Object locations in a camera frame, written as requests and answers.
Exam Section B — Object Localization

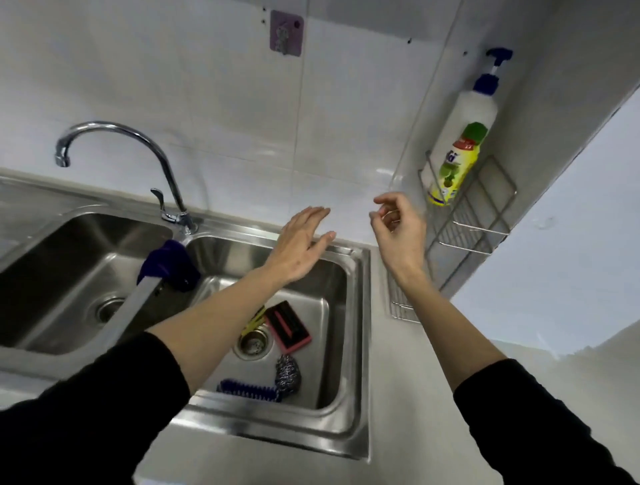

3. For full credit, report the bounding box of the red black scrubbing pad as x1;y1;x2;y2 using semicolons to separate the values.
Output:
263;300;313;354

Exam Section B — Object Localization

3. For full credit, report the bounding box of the steel wool scrubber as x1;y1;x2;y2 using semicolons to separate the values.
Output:
273;353;303;398

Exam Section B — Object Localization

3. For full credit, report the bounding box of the person's right forearm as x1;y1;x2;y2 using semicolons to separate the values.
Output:
395;267;506;393

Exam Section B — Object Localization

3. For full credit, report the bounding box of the yellow green sponge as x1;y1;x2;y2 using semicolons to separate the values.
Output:
241;305;269;336

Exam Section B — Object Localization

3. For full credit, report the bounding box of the stainless steel wire rack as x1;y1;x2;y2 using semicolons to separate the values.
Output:
389;149;519;324

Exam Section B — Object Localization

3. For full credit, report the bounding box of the white pump bottle blue cap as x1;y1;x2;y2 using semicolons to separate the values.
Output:
429;47;515;201

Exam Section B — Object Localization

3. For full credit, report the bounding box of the round metal drain strainer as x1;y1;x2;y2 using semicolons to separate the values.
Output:
233;327;275;362
95;297;126;324

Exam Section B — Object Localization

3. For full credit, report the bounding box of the person's black right sleeve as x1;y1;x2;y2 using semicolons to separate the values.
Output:
453;358;636;485

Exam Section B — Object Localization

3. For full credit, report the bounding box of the person's left hand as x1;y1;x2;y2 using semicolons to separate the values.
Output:
263;206;337;286

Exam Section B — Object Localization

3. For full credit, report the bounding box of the person's left forearm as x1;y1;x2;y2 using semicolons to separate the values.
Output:
147;264;286;396

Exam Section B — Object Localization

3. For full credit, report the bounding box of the person's black sleeve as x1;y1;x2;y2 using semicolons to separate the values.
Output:
453;358;636;485
0;332;192;485

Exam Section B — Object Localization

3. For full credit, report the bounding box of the yellow detergent bottle green cap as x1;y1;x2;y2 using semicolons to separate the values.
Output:
427;121;489;207

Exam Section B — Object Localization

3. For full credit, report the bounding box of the purple adhesive wall hook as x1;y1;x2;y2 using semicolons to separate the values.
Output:
269;9;305;57

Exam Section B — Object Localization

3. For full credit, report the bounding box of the blue scrub brush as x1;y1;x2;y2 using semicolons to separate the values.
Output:
216;378;283;404

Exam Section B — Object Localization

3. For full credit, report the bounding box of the stainless steel double sink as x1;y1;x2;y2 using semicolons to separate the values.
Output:
0;175;372;460

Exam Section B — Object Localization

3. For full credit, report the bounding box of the person's black left sleeve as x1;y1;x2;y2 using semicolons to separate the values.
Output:
0;332;192;485

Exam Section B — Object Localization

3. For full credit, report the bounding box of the chrome gooseneck faucet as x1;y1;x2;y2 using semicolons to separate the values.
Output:
55;121;199;236

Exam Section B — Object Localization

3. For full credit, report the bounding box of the person's right hand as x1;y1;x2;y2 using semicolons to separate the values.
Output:
369;192;429;288

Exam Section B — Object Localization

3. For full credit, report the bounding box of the purple cloth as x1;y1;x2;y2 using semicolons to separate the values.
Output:
137;239;202;293

